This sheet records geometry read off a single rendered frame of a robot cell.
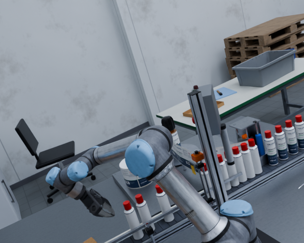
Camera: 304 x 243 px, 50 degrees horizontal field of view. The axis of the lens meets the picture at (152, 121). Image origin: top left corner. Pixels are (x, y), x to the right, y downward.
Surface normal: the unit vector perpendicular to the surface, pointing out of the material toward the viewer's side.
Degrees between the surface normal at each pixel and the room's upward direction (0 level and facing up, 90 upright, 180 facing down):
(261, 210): 0
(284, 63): 95
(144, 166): 82
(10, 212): 90
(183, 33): 90
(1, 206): 90
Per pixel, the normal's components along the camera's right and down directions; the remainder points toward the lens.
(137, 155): -0.53, 0.29
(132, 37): 0.46, 0.17
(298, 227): -0.29, -0.90
